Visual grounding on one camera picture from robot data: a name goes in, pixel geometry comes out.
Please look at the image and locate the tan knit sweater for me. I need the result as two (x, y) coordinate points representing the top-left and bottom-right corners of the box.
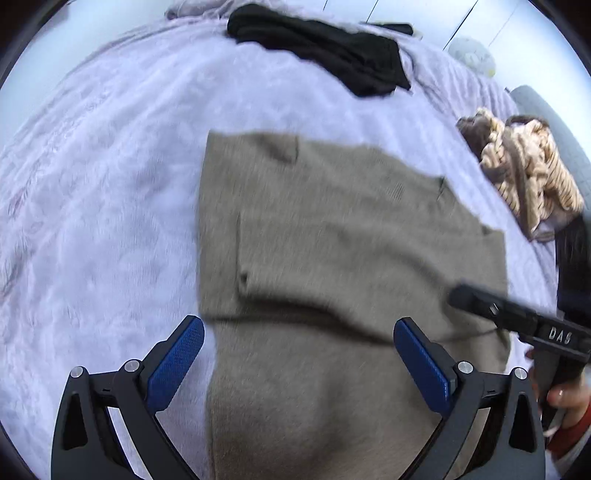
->
(198, 130), (512, 480)

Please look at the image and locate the black garment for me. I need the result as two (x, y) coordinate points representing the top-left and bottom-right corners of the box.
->
(226, 4), (413, 97)

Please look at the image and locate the lavender textured blanket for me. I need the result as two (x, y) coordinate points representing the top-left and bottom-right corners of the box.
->
(0, 0), (561, 480)

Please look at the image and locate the grey cushion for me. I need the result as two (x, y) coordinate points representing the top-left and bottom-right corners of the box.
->
(507, 85), (591, 204)

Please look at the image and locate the person's right hand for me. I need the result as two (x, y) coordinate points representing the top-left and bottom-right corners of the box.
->
(526, 349), (591, 431)

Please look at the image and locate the person's long hair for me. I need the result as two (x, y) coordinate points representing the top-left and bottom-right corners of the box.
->
(555, 215), (591, 324)

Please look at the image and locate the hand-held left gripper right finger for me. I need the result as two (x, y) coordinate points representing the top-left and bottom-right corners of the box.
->
(393, 317), (549, 480)

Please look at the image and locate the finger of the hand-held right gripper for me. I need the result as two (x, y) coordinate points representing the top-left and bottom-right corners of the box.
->
(449, 283), (539, 334)

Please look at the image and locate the beige striped cloth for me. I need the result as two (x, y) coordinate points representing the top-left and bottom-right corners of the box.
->
(456, 107), (586, 241)

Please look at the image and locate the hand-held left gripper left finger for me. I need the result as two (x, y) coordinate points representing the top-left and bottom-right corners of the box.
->
(51, 315), (205, 480)

